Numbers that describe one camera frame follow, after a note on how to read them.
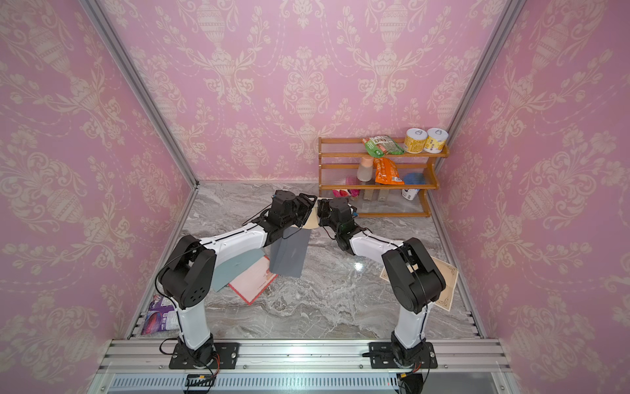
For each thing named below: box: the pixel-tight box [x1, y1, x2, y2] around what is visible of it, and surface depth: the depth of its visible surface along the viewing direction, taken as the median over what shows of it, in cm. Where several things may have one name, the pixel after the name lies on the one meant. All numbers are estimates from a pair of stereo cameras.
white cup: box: [401, 188, 420, 202], surface depth 111 cm
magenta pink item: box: [332, 174, 361, 198], surface depth 108 cm
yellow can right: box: [423, 128, 450, 155], surface depth 91 cm
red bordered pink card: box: [228, 255, 279, 306], surface depth 92 cm
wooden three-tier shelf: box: [317, 137, 450, 218], surface depth 107 cm
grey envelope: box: [269, 226, 312, 279], surface depth 97 cm
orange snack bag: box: [373, 157, 406, 185], surface depth 101 cm
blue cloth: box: [404, 172, 426, 185], surface depth 109 cm
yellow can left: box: [403, 127, 428, 155], surface depth 91 cm
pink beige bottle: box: [356, 155, 374, 183], surface depth 97 cm
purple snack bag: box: [141, 294, 175, 335], surface depth 81 cm
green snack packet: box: [361, 134, 405, 159], surface depth 91 cm
